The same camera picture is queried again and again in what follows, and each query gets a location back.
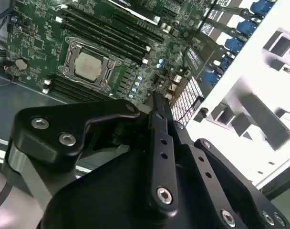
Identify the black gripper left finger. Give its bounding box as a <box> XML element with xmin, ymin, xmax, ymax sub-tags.
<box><xmin>1</xmin><ymin>92</ymin><xmax>181</xmax><ymax>216</ymax></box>

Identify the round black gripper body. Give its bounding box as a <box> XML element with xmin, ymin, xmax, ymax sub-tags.
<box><xmin>40</xmin><ymin>143</ymin><xmax>223</xmax><ymax>229</ymax></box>

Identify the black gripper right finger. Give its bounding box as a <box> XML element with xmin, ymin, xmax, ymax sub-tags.
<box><xmin>159</xmin><ymin>94</ymin><xmax>290</xmax><ymax>229</ymax></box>

